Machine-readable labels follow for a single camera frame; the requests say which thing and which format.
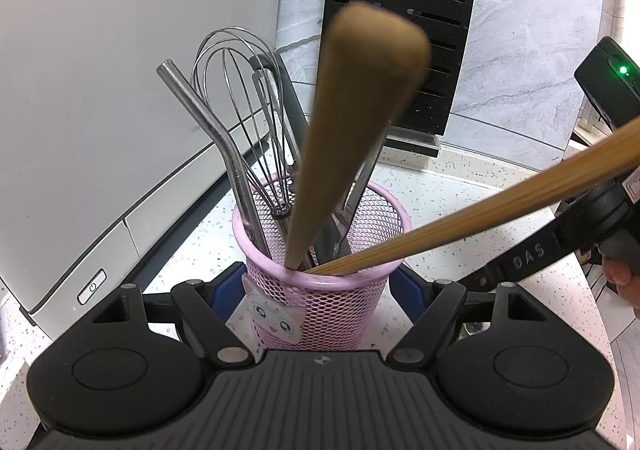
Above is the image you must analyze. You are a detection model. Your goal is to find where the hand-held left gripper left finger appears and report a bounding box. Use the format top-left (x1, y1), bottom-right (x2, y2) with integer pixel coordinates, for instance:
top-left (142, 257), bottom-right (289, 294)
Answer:
top-left (92, 261), bottom-right (257, 369)

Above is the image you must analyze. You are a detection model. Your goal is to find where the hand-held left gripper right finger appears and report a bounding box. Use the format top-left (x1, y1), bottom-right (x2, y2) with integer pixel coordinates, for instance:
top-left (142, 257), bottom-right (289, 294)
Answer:
top-left (387, 266), bottom-right (551, 371)

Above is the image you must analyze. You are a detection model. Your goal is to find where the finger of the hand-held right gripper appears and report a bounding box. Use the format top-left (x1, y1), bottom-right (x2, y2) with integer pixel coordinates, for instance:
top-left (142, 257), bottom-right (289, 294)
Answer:
top-left (457, 210), bottom-right (601, 293)

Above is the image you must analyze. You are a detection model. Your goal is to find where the bamboo chopstick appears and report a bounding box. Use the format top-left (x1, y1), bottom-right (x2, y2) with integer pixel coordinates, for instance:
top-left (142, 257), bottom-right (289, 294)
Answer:
top-left (305, 117), bottom-right (640, 275)
top-left (310, 140), bottom-right (640, 277)

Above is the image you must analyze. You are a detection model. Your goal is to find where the pink mesh utensil cup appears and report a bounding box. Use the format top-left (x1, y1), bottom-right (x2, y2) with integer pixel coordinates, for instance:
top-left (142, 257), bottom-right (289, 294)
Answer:
top-left (231, 172), bottom-right (413, 351)

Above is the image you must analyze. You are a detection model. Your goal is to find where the steel wire whisk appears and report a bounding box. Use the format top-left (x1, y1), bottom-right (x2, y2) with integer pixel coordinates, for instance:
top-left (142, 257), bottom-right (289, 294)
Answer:
top-left (191, 27), bottom-right (301, 261)

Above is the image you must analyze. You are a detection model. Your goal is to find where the dark grey handled utensil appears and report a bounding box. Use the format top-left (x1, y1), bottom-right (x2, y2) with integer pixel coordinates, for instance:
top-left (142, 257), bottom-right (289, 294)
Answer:
top-left (248, 55), bottom-right (308, 181)

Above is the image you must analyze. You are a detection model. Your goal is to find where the bent steel drinking straw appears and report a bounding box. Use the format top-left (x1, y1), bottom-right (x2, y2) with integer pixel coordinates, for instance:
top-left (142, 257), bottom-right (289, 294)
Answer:
top-left (156, 59), bottom-right (273, 261)

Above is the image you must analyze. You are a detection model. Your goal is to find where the wooden spatula handle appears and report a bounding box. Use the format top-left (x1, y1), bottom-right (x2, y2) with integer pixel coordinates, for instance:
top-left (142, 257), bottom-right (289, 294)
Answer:
top-left (284, 2), bottom-right (432, 272)

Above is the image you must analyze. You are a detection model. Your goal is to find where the person's right hand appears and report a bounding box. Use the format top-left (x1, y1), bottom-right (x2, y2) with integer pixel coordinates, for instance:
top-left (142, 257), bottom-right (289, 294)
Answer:
top-left (602, 260), bottom-right (640, 321)

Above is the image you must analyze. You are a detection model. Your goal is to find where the black knife block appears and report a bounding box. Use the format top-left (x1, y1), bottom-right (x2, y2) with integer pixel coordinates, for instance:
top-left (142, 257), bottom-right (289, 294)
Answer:
top-left (320, 0), bottom-right (481, 159)

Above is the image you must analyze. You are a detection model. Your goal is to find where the white kitchen appliance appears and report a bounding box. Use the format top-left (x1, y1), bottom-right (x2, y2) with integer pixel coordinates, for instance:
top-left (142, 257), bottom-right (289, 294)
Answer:
top-left (0, 0), bottom-right (286, 341)

